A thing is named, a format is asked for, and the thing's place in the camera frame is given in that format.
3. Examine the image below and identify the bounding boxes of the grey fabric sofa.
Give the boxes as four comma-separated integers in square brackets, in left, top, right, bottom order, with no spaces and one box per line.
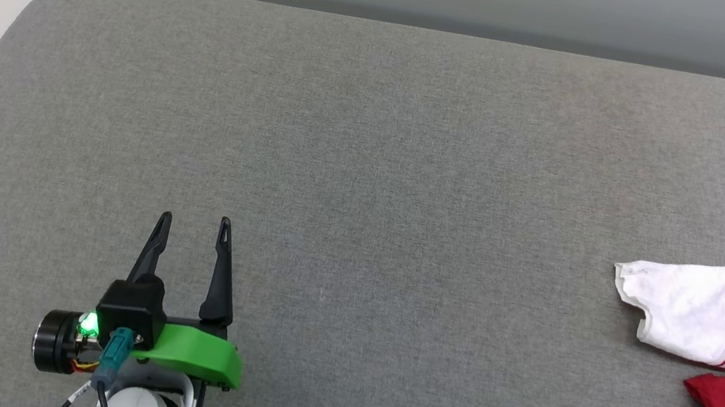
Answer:
[0,0,725,407]

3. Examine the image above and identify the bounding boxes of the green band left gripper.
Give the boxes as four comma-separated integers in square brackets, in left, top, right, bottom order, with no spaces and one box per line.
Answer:
[26,194,263,407]

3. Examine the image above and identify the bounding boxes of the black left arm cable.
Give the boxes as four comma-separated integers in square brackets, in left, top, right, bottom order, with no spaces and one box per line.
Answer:
[56,321,140,407]

